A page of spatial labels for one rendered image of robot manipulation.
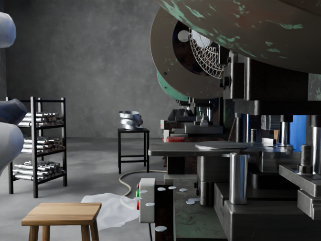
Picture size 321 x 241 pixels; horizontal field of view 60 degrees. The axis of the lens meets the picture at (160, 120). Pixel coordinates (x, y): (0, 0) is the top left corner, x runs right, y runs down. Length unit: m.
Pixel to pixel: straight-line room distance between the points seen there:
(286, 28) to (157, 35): 1.81
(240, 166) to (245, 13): 0.30
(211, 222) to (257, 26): 0.42
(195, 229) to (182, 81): 1.53
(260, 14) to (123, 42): 7.32
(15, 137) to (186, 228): 0.48
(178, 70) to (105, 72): 5.60
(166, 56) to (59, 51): 6.10
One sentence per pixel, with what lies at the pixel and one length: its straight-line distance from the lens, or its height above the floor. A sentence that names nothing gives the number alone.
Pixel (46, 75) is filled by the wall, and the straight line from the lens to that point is 8.01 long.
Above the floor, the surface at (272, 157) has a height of 0.77.
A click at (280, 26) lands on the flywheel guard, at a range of 0.28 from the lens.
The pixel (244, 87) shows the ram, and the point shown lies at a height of 0.92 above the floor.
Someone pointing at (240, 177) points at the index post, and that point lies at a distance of 0.52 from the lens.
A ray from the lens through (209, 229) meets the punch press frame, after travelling 0.57.
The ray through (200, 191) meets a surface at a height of 0.68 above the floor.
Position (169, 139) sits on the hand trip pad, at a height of 0.76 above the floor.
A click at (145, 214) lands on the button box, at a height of 0.52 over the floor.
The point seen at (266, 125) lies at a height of 0.83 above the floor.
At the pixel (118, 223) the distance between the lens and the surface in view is 2.05.
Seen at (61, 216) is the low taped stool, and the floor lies 0.33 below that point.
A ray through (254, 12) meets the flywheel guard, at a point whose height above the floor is 0.96.
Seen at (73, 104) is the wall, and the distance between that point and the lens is 7.72.
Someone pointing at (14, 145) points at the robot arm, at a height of 0.78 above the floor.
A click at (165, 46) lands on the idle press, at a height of 1.29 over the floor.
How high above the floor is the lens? 0.88
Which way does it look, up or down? 3 degrees down
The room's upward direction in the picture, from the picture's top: straight up
